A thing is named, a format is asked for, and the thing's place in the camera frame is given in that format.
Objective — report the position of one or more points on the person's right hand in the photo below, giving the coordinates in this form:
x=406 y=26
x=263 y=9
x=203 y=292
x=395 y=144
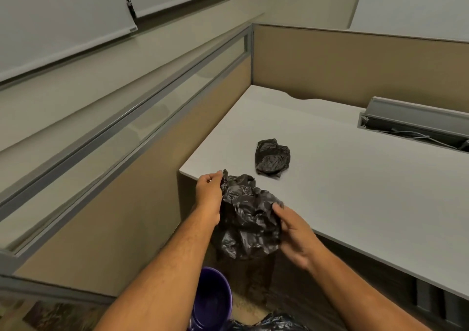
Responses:
x=298 y=237

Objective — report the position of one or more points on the person's left hand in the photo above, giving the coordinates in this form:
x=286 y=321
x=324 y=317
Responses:
x=208 y=197

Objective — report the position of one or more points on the person's left thumb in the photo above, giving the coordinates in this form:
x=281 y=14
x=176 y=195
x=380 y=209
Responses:
x=213 y=176

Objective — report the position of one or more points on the person's right thumb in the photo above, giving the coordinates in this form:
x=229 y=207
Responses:
x=284 y=213

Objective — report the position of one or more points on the black garbage bag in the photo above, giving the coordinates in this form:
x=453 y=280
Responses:
x=272 y=157
x=249 y=220

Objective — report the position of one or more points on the person's left forearm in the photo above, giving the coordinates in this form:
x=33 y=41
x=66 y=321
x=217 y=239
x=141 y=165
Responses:
x=161 y=279

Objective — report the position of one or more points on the person's right forearm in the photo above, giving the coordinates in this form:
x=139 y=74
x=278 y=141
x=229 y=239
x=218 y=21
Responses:
x=362 y=294

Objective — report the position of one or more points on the rolled black garbage bag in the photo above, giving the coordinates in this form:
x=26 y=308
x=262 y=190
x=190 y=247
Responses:
x=272 y=157

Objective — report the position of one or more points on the beige cubicle partition with glass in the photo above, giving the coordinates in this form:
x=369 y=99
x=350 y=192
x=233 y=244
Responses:
x=121 y=151

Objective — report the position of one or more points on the black bag on floor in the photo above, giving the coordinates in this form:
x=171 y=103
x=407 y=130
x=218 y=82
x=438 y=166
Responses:
x=267 y=323

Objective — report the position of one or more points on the purple plastic bin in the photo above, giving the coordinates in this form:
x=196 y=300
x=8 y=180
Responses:
x=212 y=301

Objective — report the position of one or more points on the beige cubicle partition panel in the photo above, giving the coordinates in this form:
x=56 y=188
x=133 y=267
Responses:
x=351 y=66

